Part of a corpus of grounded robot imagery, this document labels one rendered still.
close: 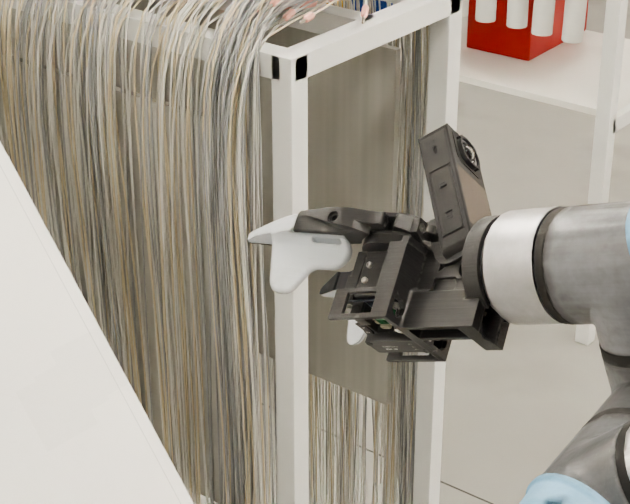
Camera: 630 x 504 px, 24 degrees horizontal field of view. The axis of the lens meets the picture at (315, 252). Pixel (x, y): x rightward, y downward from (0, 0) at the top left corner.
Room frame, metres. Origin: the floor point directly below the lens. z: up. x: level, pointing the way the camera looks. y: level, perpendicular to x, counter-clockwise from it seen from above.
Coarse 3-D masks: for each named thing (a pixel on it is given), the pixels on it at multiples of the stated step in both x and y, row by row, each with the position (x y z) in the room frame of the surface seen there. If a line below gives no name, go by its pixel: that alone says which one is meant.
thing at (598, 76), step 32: (608, 0) 3.38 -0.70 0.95; (608, 32) 3.38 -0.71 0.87; (480, 64) 3.74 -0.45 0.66; (512, 64) 3.74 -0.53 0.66; (544, 64) 3.74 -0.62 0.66; (576, 64) 3.74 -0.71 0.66; (608, 64) 3.37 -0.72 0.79; (544, 96) 3.50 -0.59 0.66; (576, 96) 3.50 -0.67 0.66; (608, 96) 3.37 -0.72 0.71; (608, 128) 3.36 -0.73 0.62; (608, 160) 3.38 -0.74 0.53; (608, 192) 3.39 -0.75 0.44
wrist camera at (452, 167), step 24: (432, 144) 0.95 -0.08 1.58; (456, 144) 0.94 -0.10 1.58; (432, 168) 0.93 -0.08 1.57; (456, 168) 0.92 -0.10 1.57; (480, 168) 0.95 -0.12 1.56; (432, 192) 0.91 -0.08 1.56; (456, 192) 0.90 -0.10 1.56; (480, 192) 0.93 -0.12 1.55; (456, 216) 0.88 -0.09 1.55; (480, 216) 0.90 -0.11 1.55; (456, 240) 0.87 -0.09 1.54
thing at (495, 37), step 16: (352, 0) 4.10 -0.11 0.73; (560, 0) 3.89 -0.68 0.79; (496, 16) 3.83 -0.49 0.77; (528, 16) 3.77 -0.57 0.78; (560, 16) 3.90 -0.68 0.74; (480, 32) 3.86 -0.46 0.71; (496, 32) 3.83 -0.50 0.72; (512, 32) 3.80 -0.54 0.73; (528, 32) 3.77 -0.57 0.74; (560, 32) 3.90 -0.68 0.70; (480, 48) 3.85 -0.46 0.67; (496, 48) 3.82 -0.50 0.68; (512, 48) 3.79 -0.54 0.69; (528, 48) 3.77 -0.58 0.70; (544, 48) 3.83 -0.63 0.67
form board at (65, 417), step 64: (0, 192) 1.23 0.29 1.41; (0, 256) 1.19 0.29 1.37; (0, 320) 1.14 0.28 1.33; (64, 320) 1.18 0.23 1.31; (0, 384) 1.10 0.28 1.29; (64, 384) 1.13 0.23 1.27; (128, 384) 1.17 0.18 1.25; (0, 448) 1.05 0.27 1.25; (64, 448) 1.09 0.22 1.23; (128, 448) 1.12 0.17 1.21
